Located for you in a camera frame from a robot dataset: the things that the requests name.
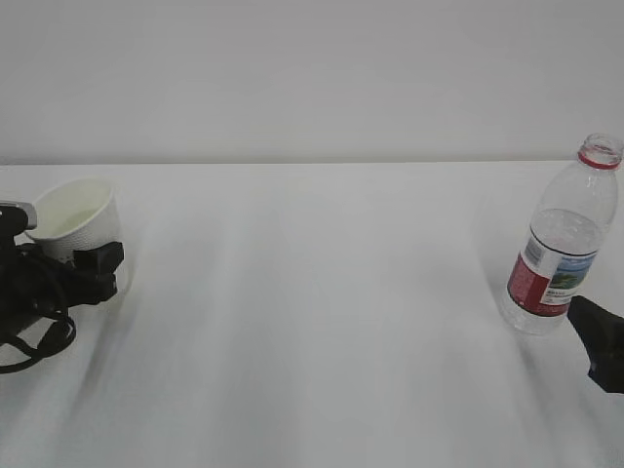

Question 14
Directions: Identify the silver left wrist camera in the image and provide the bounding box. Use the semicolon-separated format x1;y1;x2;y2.
0;201;38;245

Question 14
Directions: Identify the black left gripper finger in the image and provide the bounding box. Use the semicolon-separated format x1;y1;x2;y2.
72;241;125;305

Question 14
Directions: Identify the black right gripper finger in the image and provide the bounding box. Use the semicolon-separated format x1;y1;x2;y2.
567;295;623;394

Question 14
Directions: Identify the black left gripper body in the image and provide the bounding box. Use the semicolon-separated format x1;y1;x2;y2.
1;243;79;344

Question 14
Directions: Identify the clear water bottle red label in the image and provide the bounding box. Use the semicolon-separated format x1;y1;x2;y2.
499;134;623;334

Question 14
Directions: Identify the white paper cup green logo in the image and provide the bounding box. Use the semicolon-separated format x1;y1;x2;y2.
23;176;132;296

